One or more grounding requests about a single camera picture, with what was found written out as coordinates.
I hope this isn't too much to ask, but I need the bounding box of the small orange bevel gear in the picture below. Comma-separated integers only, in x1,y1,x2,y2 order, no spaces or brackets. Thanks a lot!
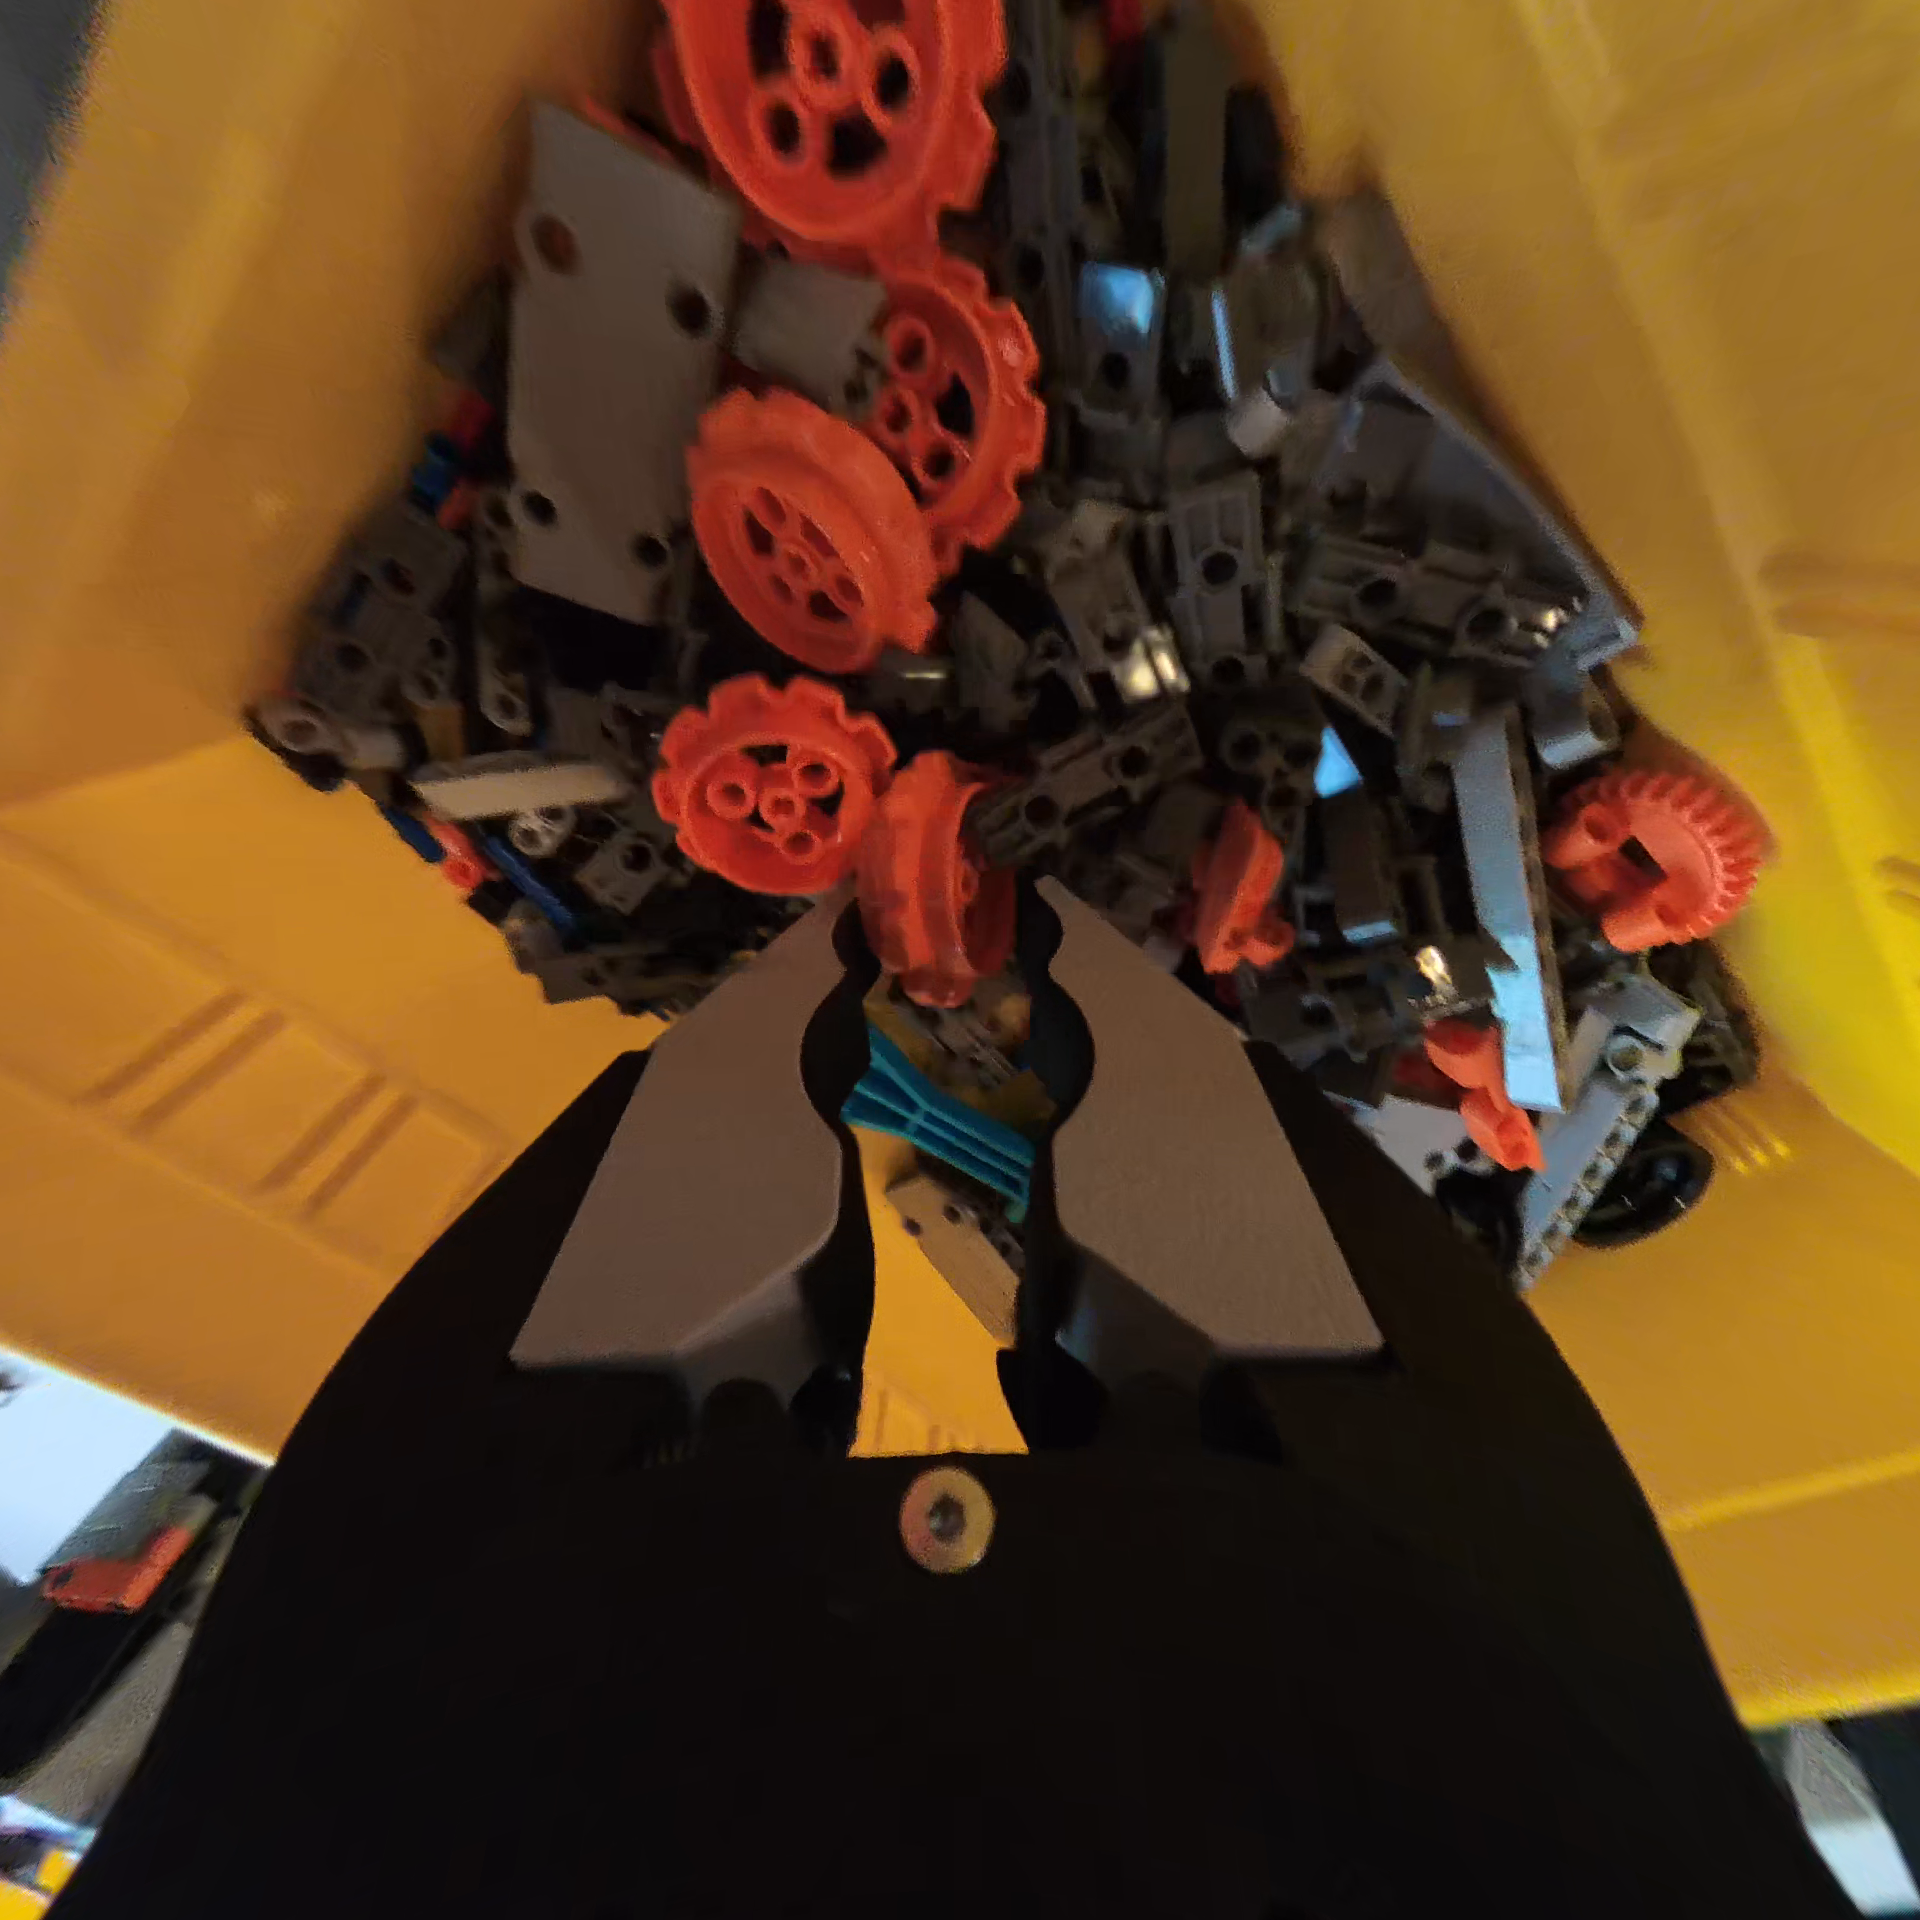
1542,764,1771,958

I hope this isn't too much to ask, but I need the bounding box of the orange toy gear wheel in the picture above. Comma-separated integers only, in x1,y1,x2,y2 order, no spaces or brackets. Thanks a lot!
655,0,1010,254
852,751,1026,1012
686,386,944,678
862,252,1049,570
651,673,900,901

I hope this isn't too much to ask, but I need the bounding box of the black toy wheel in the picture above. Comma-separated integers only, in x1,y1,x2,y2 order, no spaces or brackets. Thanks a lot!
1566,1112,1721,1253

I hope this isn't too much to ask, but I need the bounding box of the yellow storage bin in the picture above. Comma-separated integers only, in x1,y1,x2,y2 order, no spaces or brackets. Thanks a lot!
0,0,1920,1728

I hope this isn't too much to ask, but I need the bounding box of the pile of toy building parts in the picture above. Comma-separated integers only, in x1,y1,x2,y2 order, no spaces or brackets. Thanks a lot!
245,0,1771,1293

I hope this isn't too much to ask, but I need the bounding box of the curved grey toy panel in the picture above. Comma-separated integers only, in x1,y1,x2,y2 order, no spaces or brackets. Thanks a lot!
1303,352,1639,678

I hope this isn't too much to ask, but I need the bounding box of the grey toy plate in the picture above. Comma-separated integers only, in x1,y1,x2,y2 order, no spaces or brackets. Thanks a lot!
501,97,743,629

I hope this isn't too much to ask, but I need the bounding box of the long grey toy beam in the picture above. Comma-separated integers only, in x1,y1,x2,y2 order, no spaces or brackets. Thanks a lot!
1446,704,1572,1116

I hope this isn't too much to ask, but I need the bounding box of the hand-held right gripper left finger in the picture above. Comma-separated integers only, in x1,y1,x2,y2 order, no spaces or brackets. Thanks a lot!
509,884,880,1450

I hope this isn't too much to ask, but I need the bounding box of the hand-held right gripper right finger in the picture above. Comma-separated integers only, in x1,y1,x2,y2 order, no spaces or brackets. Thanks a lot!
1001,874,1388,1446

